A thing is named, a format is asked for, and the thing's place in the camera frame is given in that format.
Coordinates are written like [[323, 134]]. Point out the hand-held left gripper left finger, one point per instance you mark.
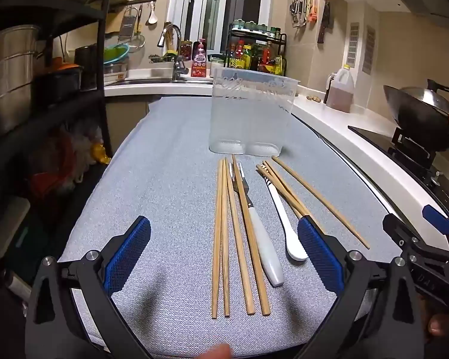
[[131, 254]]

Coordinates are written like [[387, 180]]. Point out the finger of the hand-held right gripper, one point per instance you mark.
[[436, 217], [398, 230]]

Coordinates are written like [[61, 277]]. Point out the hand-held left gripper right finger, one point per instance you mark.
[[320, 254]]

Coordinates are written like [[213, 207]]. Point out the clear plastic utensil container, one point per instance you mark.
[[247, 119]]

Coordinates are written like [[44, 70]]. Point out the person's right hand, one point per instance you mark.
[[439, 323]]

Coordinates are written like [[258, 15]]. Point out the person's left hand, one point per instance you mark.
[[217, 352]]

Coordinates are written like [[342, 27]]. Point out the grey cloth mat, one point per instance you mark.
[[164, 194]]

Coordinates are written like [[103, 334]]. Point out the black cooktop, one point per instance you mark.
[[381, 140]]

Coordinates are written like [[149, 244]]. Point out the black wok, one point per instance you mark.
[[415, 127]]

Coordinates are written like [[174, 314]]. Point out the steel wok lid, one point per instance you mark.
[[426, 101]]

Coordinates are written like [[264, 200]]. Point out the bunch of plastic bags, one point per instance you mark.
[[60, 160]]

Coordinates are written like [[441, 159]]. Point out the cooking oil jug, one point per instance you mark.
[[338, 93]]

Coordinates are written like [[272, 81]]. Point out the ginger pieces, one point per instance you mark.
[[313, 98]]

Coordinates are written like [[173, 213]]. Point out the steel sink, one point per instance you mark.
[[142, 80]]

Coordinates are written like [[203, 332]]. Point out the black metal shelf rack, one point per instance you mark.
[[105, 82]]

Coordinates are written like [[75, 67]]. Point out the steel basin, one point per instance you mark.
[[116, 70]]

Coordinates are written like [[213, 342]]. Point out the black pot with orange lid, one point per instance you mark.
[[60, 80]]

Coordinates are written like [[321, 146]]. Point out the black appliance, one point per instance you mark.
[[86, 67]]

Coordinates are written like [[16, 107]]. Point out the chrome kitchen faucet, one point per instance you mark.
[[177, 63]]

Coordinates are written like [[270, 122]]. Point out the sponge holder with sponges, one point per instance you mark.
[[161, 58]]

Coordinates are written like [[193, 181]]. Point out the green and blue bowls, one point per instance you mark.
[[116, 54]]

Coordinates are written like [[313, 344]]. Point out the red dish soap bottle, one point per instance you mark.
[[199, 61]]

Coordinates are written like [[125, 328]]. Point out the row of sauce bottles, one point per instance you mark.
[[254, 58]]

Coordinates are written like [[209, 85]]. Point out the white jar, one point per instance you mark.
[[216, 65]]

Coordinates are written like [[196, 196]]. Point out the red chili jar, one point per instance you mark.
[[185, 50]]

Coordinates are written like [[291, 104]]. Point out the hanging cleaver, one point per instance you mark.
[[323, 26]]

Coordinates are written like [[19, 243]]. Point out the large steel pot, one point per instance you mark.
[[7, 74]]

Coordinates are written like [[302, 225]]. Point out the dark wooden utensil bundle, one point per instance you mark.
[[168, 35]]

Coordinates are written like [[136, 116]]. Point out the metal grater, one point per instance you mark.
[[128, 26]]

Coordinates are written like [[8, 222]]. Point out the row of green-lidded jars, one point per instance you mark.
[[254, 28]]

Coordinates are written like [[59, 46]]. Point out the orange hanging peeler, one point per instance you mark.
[[313, 9]]

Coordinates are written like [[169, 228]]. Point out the white ladle spoon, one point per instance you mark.
[[152, 17]]

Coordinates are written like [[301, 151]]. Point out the hanging metal kitchen tools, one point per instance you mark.
[[298, 11]]

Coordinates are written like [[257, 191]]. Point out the window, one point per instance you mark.
[[217, 7]]

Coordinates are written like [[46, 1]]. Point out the wall vent grille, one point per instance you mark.
[[369, 50], [353, 45]]

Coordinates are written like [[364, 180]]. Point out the wall shelf with hooks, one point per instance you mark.
[[134, 5]]

